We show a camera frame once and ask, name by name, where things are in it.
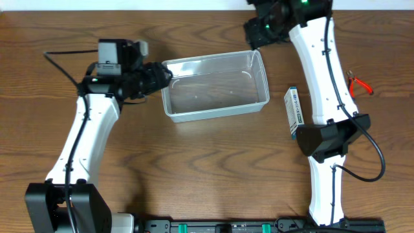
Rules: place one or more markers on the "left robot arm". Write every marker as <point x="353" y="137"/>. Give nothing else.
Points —
<point x="68" y="200"/>

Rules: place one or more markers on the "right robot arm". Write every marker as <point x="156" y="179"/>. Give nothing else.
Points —
<point x="325" y="142"/>

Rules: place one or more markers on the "clear plastic container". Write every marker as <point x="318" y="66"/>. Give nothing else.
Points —
<point x="216" y="85"/>

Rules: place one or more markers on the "white and blue box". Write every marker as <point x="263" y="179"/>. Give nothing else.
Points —
<point x="293" y="108"/>

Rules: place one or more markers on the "red handled pliers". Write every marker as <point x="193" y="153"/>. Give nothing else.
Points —
<point x="353" y="81"/>

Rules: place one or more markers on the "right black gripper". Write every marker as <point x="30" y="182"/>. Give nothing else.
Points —
<point x="255" y="35"/>

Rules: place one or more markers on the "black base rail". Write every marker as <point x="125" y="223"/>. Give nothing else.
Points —
<point x="280" y="225"/>

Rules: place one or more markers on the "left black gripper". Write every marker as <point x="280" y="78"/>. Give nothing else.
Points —
<point x="152" y="77"/>

